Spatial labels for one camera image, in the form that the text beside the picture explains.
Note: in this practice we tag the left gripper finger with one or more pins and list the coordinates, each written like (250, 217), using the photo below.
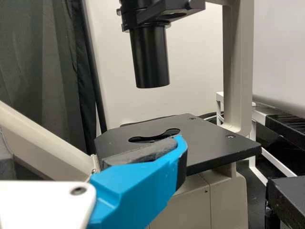
(138, 190)

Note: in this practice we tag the cream microscope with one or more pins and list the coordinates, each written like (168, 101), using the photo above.
(202, 143)

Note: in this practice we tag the white box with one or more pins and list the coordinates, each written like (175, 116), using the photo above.
(190, 59)

